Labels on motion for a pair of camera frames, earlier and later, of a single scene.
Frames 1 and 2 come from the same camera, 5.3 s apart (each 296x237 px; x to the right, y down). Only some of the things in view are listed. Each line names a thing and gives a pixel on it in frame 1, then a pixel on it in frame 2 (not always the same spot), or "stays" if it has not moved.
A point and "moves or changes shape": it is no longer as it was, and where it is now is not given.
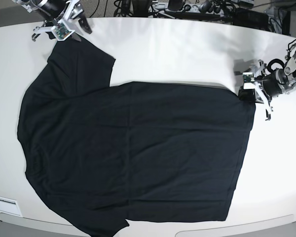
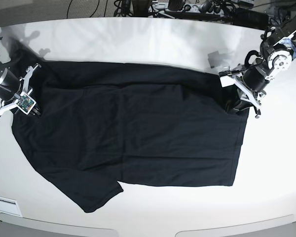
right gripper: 274,80 to 251,97
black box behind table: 249,18 stays
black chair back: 140,8 stays
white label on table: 5,204 stays
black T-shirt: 100,155 moves or changes shape
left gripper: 63,27 to 35,110
